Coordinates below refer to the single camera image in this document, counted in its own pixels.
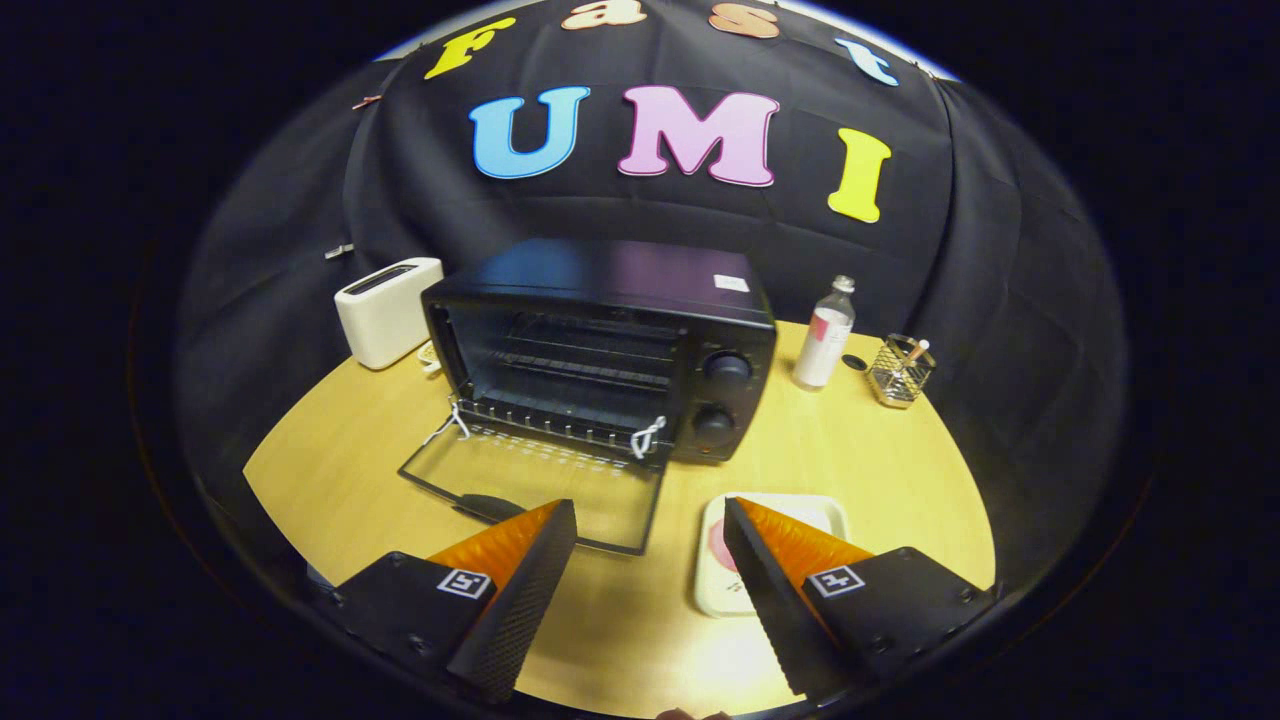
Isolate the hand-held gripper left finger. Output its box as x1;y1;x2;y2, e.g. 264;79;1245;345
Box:
330;498;579;704

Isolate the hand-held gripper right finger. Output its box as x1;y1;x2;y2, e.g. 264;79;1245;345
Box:
722;496;1001;701

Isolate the pink meat slice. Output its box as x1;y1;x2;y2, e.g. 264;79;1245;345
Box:
708;517;742;574

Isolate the cream square plate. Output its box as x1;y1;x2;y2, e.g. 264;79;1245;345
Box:
694;492;849;618

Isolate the black toaster oven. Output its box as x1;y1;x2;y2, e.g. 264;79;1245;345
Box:
397;238;779;557

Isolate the white toaster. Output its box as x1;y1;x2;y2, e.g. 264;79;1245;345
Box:
334;257;445;371

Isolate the clear bottle with pink label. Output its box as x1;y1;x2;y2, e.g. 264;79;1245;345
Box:
792;275;858;392

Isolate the gold wire basket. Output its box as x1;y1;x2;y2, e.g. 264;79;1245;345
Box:
866;333;937;410

